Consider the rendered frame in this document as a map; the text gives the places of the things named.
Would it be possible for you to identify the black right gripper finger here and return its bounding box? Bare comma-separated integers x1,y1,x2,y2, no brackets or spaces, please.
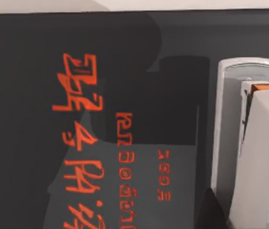
195,187,231,229

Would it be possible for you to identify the white stapler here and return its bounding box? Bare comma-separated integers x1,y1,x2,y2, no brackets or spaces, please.
210,56,269,229

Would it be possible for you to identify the dark grey book red lettering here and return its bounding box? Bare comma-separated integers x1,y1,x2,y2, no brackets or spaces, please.
0,9,269,229

